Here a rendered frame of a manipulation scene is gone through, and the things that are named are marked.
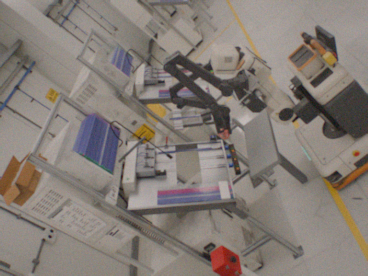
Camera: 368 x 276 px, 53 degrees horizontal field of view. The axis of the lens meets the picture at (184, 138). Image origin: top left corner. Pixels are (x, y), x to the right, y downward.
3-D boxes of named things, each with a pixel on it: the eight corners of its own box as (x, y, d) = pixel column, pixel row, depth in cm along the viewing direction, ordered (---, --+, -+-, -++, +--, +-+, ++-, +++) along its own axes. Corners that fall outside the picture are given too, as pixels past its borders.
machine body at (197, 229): (249, 202, 339) (202, 168, 313) (267, 268, 282) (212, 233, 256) (200, 238, 364) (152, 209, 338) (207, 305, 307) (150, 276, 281)
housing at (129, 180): (140, 154, 299) (137, 140, 291) (136, 196, 259) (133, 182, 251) (130, 155, 299) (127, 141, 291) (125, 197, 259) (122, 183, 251)
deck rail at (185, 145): (222, 145, 300) (222, 139, 296) (222, 147, 298) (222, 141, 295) (134, 153, 300) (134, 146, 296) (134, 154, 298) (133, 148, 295)
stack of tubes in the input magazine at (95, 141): (120, 131, 283) (91, 110, 271) (113, 173, 241) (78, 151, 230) (110, 141, 288) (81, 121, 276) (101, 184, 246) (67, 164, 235)
